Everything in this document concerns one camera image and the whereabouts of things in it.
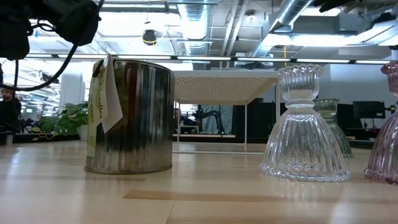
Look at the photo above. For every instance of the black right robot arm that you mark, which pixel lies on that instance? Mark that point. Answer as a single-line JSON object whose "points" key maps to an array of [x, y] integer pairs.
{"points": [[332, 3]]}

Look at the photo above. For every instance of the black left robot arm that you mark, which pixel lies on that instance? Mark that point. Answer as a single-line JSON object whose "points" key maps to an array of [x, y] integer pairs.
{"points": [[74, 18]]}

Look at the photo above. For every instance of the black background robot arm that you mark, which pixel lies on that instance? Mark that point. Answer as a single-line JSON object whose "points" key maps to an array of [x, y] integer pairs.
{"points": [[213, 115]]}

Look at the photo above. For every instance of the printed paper candle label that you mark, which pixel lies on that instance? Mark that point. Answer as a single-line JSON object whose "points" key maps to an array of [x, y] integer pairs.
{"points": [[94, 124]]}

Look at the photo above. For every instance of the clear glass candle holder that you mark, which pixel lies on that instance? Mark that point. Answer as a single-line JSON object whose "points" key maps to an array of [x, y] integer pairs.
{"points": [[303, 143]]}

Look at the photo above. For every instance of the green glass candle holder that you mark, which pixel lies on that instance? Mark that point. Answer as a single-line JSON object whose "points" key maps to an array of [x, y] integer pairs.
{"points": [[326, 107]]}

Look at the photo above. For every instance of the pink glass candle holder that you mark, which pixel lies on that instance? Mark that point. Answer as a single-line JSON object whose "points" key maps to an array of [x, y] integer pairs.
{"points": [[385, 149]]}

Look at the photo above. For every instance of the white perforated metal shelf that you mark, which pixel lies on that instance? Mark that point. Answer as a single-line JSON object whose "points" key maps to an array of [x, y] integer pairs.
{"points": [[224, 74]]}

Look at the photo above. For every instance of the black background cabinet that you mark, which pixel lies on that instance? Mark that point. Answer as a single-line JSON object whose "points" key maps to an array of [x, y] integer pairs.
{"points": [[258, 119]]}

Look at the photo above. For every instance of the ribbed metal tin can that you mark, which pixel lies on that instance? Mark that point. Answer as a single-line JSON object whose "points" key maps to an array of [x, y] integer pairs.
{"points": [[140, 124]]}

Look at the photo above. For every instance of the long ceiling light strip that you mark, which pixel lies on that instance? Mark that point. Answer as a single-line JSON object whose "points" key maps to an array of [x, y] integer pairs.
{"points": [[264, 59]]}

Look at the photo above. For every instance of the white paper tag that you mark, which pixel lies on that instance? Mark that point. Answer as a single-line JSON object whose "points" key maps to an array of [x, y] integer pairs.
{"points": [[112, 102]]}

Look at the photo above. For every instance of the black round ceiling fixture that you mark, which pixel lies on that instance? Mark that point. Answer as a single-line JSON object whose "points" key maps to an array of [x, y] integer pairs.
{"points": [[149, 37]]}

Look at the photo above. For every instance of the white plant pot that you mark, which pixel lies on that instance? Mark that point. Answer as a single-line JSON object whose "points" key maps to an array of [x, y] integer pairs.
{"points": [[83, 132]]}

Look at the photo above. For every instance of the green leafy plant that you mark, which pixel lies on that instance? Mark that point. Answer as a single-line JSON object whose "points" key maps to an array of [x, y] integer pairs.
{"points": [[68, 119]]}

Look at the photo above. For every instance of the black computer monitor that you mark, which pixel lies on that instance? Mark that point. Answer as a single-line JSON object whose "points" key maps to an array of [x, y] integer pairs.
{"points": [[368, 109]]}

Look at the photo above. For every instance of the person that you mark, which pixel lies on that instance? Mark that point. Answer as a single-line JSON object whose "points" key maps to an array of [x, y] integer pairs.
{"points": [[9, 112]]}

